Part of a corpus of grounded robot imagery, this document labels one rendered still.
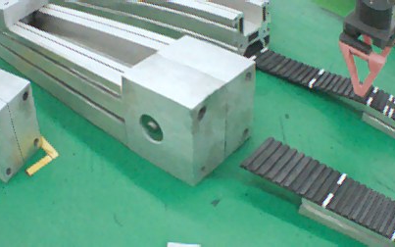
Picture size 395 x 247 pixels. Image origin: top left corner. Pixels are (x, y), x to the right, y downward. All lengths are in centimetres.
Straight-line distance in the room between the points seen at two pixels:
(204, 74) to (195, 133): 6
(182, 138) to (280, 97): 19
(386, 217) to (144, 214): 26
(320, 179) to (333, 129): 13
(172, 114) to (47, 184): 17
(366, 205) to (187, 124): 20
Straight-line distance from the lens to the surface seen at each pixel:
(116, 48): 60
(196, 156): 47
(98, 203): 48
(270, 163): 47
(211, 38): 66
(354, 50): 51
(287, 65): 66
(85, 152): 54
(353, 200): 45
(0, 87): 53
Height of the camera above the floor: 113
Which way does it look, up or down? 39 degrees down
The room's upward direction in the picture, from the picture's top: 1 degrees counter-clockwise
